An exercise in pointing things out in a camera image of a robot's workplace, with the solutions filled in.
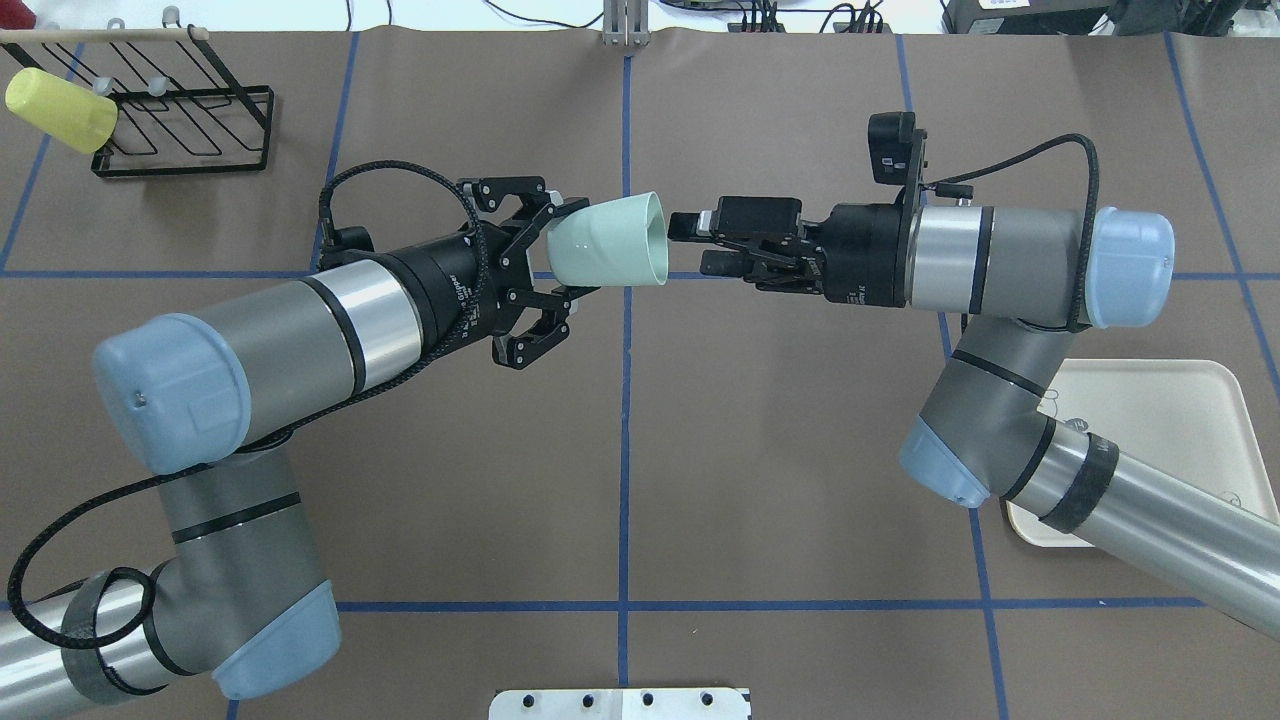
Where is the black wire cup rack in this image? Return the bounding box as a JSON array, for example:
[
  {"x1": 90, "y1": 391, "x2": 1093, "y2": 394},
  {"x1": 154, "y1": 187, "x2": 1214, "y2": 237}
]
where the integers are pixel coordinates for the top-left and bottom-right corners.
[{"x1": 3, "y1": 6, "x2": 276, "y2": 181}]

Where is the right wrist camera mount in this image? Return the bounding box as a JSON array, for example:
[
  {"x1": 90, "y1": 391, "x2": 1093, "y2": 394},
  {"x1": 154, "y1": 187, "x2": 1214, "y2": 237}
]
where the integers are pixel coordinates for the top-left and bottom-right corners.
[{"x1": 867, "y1": 111, "x2": 973, "y2": 204}]

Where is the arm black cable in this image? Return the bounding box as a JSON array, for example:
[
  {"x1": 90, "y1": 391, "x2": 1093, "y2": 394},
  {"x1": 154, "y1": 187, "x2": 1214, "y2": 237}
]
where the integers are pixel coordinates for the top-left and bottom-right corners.
[
  {"x1": 8, "y1": 160, "x2": 492, "y2": 696},
  {"x1": 925, "y1": 133, "x2": 1101, "y2": 333}
]

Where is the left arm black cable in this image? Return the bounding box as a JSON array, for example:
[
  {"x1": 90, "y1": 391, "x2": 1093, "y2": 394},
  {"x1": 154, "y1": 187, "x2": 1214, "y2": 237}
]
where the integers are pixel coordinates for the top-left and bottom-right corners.
[{"x1": 8, "y1": 160, "x2": 492, "y2": 696}]

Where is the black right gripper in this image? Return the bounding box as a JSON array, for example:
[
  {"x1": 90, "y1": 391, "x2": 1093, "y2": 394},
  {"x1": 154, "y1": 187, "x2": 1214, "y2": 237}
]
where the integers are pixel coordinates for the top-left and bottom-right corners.
[{"x1": 668, "y1": 196, "x2": 908, "y2": 307}]

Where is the aluminium frame post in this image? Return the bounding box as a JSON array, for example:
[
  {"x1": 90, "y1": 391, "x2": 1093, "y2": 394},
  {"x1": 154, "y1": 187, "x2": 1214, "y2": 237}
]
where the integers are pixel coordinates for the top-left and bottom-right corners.
[{"x1": 600, "y1": 0, "x2": 652, "y2": 47}]

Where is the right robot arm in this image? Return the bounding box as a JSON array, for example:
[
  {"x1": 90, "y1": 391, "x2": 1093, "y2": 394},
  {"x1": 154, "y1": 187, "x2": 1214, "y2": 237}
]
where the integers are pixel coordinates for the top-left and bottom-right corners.
[{"x1": 668, "y1": 197, "x2": 1279, "y2": 637}]

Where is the yellow cup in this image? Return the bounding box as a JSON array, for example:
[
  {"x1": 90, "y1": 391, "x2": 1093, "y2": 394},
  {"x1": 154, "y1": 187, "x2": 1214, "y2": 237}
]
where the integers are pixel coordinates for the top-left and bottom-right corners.
[{"x1": 4, "y1": 67, "x2": 119, "y2": 155}]

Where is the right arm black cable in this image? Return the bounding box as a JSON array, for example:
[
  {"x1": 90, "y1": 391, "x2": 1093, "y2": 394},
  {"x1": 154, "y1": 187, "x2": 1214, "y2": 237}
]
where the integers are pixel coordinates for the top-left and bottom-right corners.
[{"x1": 925, "y1": 133, "x2": 1101, "y2": 333}]

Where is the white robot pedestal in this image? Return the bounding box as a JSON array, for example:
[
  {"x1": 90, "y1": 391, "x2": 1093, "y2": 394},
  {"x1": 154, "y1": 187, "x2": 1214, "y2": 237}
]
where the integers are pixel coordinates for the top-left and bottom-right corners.
[{"x1": 488, "y1": 687, "x2": 753, "y2": 719}]

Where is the black box device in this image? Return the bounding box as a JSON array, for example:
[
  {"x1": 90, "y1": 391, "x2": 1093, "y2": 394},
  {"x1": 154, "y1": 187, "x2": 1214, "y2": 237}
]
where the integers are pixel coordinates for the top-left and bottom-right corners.
[{"x1": 942, "y1": 1, "x2": 1114, "y2": 36}]

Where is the beige plastic tray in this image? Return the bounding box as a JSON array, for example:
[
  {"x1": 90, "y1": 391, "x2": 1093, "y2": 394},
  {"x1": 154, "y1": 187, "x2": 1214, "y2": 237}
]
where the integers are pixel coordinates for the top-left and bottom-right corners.
[{"x1": 1039, "y1": 359, "x2": 1277, "y2": 523}]

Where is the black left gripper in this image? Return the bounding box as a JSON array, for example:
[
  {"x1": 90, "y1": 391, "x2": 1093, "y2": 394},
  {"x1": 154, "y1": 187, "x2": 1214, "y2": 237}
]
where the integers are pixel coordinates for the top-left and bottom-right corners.
[{"x1": 457, "y1": 176, "x2": 599, "y2": 369}]

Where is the mint green cup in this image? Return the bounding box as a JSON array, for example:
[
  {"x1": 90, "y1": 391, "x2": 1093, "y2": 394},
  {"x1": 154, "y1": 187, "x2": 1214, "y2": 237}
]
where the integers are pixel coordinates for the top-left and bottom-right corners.
[{"x1": 547, "y1": 192, "x2": 669, "y2": 287}]

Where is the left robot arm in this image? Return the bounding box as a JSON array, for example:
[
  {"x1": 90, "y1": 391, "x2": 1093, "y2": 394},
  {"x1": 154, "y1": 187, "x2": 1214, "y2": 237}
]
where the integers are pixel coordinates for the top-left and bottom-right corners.
[{"x1": 3, "y1": 160, "x2": 593, "y2": 719}]

